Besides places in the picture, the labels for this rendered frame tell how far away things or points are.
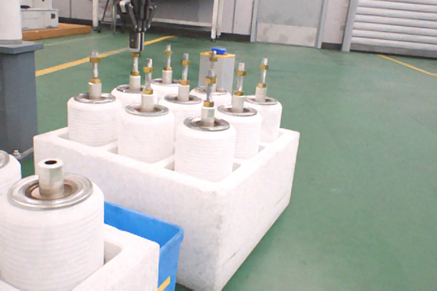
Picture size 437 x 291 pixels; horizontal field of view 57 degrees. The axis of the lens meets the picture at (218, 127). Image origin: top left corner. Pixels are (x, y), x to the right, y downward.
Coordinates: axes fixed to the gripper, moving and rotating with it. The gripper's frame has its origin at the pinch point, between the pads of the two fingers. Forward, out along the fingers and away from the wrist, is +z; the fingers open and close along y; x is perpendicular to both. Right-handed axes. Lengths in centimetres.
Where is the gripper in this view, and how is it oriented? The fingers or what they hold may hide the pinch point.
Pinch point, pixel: (136, 41)
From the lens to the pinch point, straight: 85.5
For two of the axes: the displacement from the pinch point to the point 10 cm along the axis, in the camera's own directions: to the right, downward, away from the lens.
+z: -0.9, 9.5, 2.9
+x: -9.6, -1.6, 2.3
